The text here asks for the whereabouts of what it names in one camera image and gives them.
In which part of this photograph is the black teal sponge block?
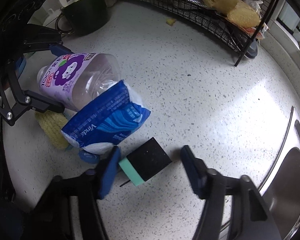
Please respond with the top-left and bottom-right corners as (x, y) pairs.
(119, 137), (172, 186)

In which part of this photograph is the yellow scrub brush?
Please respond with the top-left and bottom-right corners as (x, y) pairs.
(34, 111), (72, 151)

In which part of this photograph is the stainless steel sink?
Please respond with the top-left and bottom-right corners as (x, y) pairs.
(258, 107), (300, 239)

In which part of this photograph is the small white lidded pot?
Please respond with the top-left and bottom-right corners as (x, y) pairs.
(43, 8), (61, 28)

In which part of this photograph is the blue tissue pack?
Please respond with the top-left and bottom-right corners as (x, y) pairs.
(61, 80), (151, 155)

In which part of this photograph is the black wire rack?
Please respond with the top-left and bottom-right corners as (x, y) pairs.
(133, 0), (279, 63)

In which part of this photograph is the dark green utensil mug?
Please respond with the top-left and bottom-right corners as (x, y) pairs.
(55, 0), (110, 36)

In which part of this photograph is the blue bottle cap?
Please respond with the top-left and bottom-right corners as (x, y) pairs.
(78, 150), (101, 164)

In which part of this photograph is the purple label plastic bottle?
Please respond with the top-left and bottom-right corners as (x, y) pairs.
(37, 53), (121, 112)

